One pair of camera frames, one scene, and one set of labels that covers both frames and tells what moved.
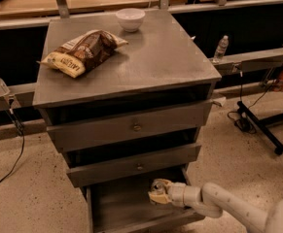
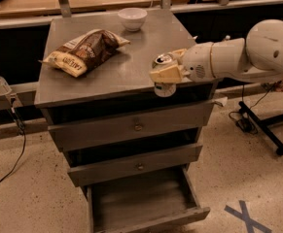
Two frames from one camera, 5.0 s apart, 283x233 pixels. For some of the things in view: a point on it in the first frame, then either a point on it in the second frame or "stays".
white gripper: (177, 192) to (195, 62)
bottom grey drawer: (124, 206) stays
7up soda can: (158, 184) to (161, 62)
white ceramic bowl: (130, 18) stays
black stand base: (261, 125) stays
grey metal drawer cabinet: (125, 96) stays
